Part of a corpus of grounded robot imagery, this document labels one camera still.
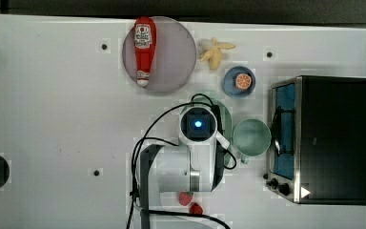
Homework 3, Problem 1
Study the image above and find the green oval strainer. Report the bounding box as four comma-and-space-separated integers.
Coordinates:
191, 91, 235, 168

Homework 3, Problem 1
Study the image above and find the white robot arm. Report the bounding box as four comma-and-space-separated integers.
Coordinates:
135, 102, 230, 229

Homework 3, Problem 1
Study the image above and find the blue bowl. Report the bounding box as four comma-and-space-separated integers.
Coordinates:
222, 66, 255, 98

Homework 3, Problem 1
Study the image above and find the grey round plate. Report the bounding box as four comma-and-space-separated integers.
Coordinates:
121, 15, 197, 94

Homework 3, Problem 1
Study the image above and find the yellow plush banana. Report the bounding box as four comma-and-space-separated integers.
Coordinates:
199, 37, 235, 71

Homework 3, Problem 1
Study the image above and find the orange slice toy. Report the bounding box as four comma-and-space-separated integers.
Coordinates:
234, 73, 253, 91

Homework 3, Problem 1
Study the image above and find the green mug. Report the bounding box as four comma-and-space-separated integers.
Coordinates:
233, 119, 272, 164

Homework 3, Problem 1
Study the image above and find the light red strawberry toy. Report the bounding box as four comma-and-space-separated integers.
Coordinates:
178, 192, 193, 206

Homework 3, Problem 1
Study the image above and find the dark red strawberry toy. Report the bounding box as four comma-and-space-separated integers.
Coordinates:
189, 202, 203, 215

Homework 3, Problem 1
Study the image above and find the red ketchup bottle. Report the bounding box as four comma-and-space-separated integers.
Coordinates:
133, 16, 157, 88

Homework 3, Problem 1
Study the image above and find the black toaster oven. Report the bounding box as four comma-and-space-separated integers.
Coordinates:
264, 75, 366, 206

